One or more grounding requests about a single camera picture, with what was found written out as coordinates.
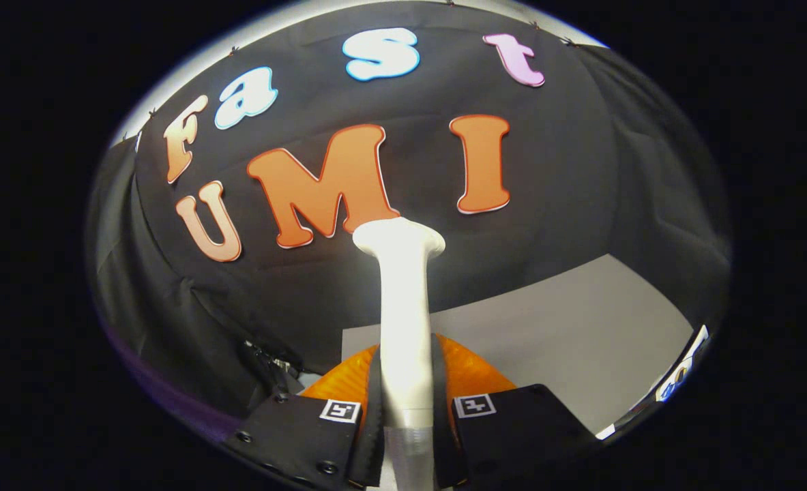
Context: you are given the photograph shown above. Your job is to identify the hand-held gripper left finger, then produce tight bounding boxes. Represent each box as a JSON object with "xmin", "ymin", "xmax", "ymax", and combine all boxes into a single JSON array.
[{"xmin": 222, "ymin": 344, "xmax": 385, "ymax": 490}]

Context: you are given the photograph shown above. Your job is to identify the white garment steamer head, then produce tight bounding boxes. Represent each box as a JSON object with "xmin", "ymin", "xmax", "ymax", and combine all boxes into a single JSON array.
[{"xmin": 352, "ymin": 218, "xmax": 447, "ymax": 430}]

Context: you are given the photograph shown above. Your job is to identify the garment steamer hose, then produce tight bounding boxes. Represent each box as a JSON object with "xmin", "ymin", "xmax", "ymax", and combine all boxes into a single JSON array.
[{"xmin": 384, "ymin": 426, "xmax": 438, "ymax": 491}]

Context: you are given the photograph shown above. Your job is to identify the grey top white cabinet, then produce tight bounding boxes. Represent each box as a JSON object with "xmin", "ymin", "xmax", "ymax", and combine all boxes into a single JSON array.
[{"xmin": 340, "ymin": 254, "xmax": 694, "ymax": 434}]

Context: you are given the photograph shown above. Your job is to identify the white tray of tools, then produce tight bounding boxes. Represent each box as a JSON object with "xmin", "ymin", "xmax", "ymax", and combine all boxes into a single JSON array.
[{"xmin": 656, "ymin": 326, "xmax": 709, "ymax": 403}]

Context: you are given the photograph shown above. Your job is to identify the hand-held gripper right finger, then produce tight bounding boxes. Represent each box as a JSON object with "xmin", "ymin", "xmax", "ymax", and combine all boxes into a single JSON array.
[{"xmin": 430, "ymin": 333, "xmax": 598, "ymax": 490}]

